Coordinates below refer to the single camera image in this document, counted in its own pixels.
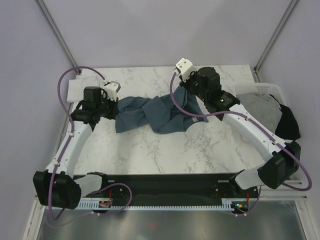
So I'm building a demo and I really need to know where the blue t shirt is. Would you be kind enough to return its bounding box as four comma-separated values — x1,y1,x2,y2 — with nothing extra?
115,94,208,134

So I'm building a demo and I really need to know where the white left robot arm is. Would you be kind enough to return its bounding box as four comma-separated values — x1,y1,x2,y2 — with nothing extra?
33,81,121,210

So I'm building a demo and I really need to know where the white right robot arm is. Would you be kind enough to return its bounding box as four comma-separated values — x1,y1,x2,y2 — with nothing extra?
173,65,301,197

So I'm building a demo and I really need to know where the folded white t shirt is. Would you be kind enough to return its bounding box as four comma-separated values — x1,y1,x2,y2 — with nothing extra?
66,76,104,103

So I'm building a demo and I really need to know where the grey t shirt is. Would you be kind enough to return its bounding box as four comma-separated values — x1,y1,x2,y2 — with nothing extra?
237,92,282,134

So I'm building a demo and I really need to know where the white plastic laundry basket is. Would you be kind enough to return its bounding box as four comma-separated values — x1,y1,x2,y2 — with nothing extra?
233,83,287,106

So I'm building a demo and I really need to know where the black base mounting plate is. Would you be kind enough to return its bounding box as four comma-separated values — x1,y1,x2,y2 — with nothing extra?
90,173,258,206

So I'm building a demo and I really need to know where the black t shirt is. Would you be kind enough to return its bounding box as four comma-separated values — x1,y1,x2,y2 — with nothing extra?
271,95,301,141

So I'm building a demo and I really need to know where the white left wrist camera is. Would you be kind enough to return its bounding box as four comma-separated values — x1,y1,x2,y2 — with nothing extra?
102,81,121,102

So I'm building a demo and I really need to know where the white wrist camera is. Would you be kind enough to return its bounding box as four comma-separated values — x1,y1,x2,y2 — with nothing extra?
102,81,121,102
173,57,196,82

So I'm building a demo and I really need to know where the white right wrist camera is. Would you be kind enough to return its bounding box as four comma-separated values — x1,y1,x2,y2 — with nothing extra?
173,57,196,82

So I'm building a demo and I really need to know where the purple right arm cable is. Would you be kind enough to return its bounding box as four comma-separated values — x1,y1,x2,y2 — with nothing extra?
169,71,313,216

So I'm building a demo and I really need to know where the aluminium frame post left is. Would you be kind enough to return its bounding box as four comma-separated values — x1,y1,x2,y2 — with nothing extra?
34,0,78,67

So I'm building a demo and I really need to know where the aluminium frame post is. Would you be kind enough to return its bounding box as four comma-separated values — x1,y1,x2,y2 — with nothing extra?
34,0,78,67
252,0,300,75

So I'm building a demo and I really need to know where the aluminium frame post right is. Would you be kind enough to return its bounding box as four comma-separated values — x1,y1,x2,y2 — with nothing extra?
252,0,300,75

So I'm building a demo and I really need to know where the white slotted cable duct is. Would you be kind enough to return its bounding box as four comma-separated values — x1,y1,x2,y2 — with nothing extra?
76,198,248,211

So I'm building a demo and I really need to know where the aluminium rail right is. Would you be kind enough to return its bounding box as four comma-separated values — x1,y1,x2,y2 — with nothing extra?
260,185,307,201

